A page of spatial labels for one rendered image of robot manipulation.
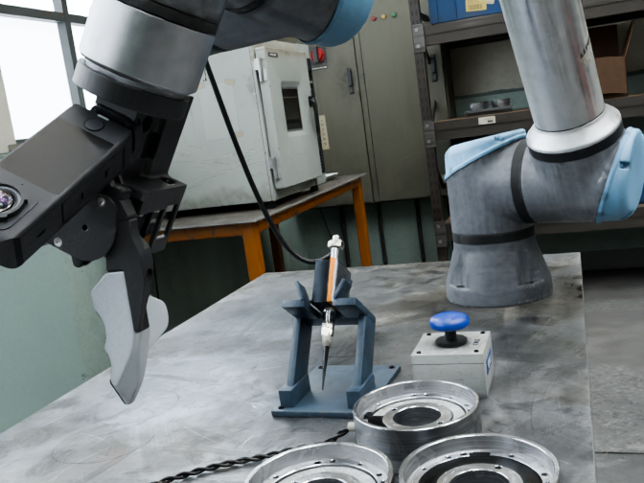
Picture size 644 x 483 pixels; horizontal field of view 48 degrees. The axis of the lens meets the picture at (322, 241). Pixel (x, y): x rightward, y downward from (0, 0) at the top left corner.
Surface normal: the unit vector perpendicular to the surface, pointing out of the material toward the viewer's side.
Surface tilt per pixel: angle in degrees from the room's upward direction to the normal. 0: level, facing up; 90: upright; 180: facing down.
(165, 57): 109
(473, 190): 90
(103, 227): 88
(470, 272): 72
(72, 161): 43
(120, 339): 88
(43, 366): 90
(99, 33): 79
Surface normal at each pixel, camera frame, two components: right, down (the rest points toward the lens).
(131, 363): 0.36, 0.44
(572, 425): -0.14, -0.98
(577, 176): -0.34, 0.59
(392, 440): -0.46, 0.21
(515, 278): 0.05, -0.15
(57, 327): 0.94, -0.07
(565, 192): -0.56, 0.59
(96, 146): 0.21, -0.66
